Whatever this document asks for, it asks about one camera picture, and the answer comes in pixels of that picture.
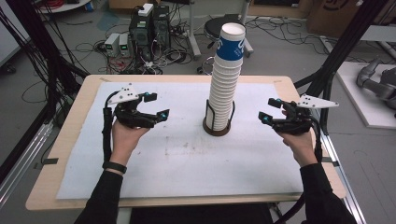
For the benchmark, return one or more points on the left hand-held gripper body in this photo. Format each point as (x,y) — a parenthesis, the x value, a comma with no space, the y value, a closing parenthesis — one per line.
(130,116)

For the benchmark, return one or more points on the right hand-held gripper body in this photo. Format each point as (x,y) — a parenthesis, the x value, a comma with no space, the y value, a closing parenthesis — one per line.
(295,123)

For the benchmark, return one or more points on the stack of white paper cups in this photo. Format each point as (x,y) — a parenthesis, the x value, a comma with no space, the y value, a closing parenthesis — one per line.
(221,96)

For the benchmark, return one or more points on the person's left hand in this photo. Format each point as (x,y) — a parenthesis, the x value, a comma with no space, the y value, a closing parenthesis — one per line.
(124,140)

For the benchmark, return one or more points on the person's right hand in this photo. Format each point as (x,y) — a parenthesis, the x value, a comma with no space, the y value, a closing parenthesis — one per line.
(300,147)

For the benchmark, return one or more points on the black tape piece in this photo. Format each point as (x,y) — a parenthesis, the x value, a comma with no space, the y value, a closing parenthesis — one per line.
(331,161)
(49,161)

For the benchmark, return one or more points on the black wristband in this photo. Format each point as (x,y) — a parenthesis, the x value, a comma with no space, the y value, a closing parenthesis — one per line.
(114,167)

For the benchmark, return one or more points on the white table mat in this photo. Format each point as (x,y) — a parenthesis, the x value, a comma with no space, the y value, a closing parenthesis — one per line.
(174,168)

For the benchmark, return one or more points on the grey power supply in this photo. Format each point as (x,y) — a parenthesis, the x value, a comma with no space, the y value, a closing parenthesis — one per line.
(111,43)
(124,45)

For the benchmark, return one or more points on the black computer tower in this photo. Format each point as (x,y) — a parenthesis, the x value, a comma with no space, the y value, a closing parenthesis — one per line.
(140,37)
(161,28)

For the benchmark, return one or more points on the white platform board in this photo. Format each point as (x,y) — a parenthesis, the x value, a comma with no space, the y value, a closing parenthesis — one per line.
(358,105)

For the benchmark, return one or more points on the grey metal stand leg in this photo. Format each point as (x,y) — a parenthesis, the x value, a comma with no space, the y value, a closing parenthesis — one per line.
(194,40)

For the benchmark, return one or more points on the white box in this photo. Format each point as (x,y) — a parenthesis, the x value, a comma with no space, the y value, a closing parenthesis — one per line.
(145,10)

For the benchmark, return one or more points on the black round stool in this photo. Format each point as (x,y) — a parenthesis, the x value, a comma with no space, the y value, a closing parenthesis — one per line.
(214,28)

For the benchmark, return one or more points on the brown cardboard box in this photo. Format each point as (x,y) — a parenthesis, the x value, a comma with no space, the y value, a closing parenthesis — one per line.
(327,18)

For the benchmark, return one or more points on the white round table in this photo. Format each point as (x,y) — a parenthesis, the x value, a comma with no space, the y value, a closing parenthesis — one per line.
(68,6)

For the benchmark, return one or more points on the aluminium rail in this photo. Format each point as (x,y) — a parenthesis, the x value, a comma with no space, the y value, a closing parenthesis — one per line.
(25,155)
(345,193)

